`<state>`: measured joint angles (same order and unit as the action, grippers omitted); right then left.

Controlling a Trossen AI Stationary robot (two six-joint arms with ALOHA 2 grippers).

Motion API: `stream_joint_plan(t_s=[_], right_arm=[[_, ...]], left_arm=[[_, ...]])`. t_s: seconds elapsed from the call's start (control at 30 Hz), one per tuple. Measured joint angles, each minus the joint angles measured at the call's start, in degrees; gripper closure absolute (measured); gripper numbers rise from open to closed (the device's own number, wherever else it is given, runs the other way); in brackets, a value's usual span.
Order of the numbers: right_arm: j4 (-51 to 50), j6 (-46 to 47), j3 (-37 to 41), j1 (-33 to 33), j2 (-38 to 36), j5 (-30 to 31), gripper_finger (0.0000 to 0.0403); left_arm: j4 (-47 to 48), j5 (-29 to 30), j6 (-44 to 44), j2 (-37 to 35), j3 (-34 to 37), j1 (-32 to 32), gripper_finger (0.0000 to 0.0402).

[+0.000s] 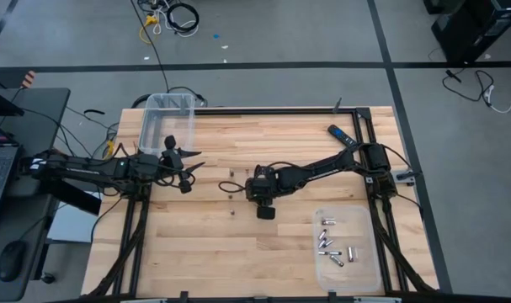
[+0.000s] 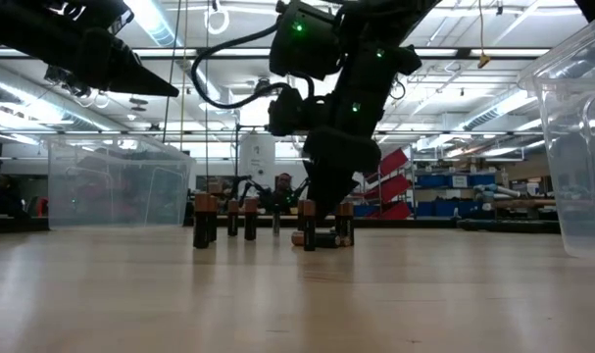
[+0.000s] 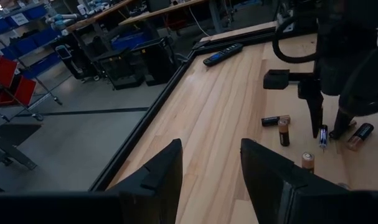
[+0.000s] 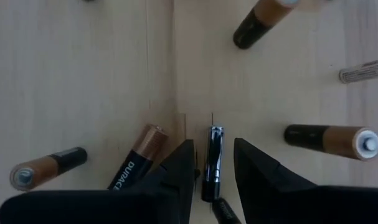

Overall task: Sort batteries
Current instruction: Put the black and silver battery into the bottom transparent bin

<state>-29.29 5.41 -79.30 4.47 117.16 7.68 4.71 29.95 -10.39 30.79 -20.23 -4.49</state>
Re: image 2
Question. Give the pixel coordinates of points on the clear plastic storage bin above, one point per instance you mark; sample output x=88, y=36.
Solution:
x=581, y=171
x=106, y=186

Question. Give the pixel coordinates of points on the person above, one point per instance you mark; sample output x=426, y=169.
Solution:
x=283, y=182

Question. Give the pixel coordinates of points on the blue bin with white label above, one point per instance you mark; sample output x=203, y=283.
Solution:
x=459, y=181

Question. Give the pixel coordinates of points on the wooden workbench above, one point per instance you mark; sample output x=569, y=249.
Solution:
x=527, y=202

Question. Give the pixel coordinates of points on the background black robot arm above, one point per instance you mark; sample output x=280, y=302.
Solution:
x=242, y=182
x=303, y=186

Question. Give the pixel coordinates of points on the yellow hanging hook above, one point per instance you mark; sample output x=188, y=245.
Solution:
x=483, y=61

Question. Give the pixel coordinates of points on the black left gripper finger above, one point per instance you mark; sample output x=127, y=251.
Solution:
x=130, y=87
x=135, y=73

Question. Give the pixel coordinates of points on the grey cylinder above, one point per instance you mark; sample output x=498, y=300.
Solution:
x=498, y=190

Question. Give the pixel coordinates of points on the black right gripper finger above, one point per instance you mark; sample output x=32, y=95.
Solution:
x=316, y=186
x=338, y=188

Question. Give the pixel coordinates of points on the silver black Energizer battery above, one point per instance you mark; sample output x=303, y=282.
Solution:
x=276, y=220

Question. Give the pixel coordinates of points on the blue storage bin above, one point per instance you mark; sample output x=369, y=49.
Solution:
x=424, y=209
x=461, y=209
x=482, y=180
x=430, y=181
x=365, y=211

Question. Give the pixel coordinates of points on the white cylindrical tank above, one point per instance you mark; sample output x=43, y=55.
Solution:
x=256, y=157

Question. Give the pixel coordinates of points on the silver air duct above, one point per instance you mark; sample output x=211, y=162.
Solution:
x=217, y=92
x=483, y=117
x=22, y=100

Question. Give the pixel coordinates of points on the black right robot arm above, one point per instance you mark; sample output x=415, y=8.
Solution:
x=375, y=29

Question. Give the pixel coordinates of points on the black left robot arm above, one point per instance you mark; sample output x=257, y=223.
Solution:
x=32, y=24

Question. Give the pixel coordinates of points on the round black ceiling device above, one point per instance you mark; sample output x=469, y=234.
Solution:
x=262, y=83

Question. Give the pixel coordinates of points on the black ceiling-mounted device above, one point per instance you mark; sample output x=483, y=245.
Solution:
x=62, y=81

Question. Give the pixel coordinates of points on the grey metal shelf rack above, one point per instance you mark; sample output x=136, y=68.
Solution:
x=413, y=193

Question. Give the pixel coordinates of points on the black ceiling disc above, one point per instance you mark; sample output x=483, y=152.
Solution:
x=138, y=101

